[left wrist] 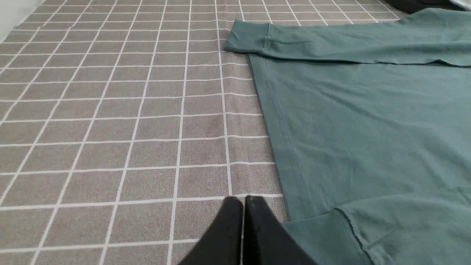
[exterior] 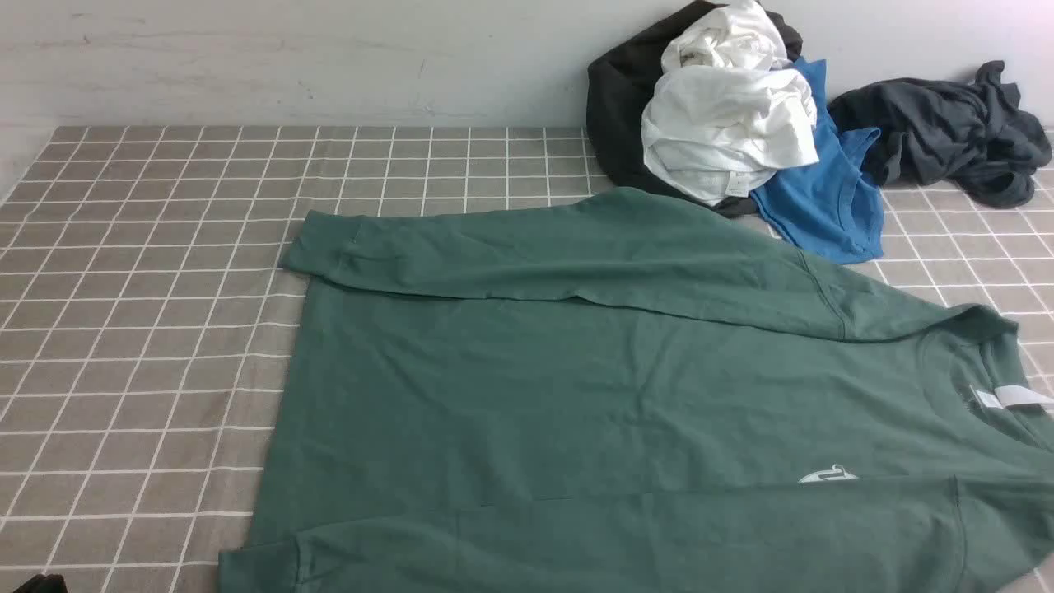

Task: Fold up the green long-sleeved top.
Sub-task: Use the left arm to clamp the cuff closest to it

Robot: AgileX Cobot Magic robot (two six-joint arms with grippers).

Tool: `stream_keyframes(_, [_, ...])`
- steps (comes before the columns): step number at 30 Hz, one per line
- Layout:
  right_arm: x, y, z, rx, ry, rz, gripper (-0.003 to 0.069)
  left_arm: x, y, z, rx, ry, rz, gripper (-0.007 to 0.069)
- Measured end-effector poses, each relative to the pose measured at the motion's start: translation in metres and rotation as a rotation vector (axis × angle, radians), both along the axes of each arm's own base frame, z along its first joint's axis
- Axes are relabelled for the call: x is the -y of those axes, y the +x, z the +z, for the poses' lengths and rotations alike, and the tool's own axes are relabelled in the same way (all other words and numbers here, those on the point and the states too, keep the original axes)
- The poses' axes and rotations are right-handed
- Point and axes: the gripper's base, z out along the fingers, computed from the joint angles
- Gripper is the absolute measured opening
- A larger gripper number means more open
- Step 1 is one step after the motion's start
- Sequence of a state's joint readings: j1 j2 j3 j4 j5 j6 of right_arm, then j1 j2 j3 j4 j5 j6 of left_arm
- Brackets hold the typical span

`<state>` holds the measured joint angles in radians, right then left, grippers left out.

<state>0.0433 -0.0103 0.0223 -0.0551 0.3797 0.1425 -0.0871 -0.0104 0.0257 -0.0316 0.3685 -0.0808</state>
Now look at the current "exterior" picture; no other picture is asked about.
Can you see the white crumpled garment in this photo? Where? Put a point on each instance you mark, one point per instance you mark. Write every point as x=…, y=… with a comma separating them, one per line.
x=729, y=110

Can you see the grey checked tablecloth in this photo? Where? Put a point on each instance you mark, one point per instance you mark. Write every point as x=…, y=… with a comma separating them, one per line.
x=148, y=322

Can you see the dark grey crumpled garment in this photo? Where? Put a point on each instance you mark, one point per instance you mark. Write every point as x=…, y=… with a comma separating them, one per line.
x=973, y=134

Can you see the black garment under white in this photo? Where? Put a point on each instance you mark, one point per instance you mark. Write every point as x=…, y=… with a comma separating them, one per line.
x=622, y=82

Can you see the black object bottom left corner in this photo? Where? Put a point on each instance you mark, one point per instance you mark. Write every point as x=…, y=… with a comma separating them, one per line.
x=43, y=583

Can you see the green long-sleeve top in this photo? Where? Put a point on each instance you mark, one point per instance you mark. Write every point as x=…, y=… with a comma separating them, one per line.
x=633, y=394

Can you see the blue t-shirt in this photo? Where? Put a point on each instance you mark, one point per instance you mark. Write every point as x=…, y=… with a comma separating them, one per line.
x=830, y=208

